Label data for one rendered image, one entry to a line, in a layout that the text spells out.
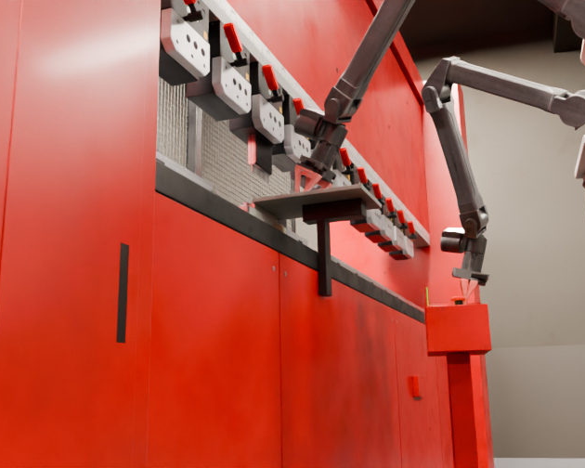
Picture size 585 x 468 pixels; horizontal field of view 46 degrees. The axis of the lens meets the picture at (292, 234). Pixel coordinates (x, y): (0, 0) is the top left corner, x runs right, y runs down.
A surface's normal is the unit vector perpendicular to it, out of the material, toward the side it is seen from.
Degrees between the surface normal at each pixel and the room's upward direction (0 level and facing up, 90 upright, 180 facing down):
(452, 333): 90
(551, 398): 90
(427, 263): 90
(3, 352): 90
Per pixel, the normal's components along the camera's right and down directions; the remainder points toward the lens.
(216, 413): 0.93, -0.11
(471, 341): -0.18, -0.23
